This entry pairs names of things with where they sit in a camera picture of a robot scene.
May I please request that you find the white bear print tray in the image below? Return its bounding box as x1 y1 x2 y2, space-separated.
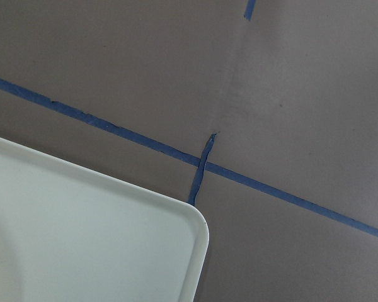
0 138 209 301

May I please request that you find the brown paper table cover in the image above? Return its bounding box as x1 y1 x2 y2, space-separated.
0 1 378 301

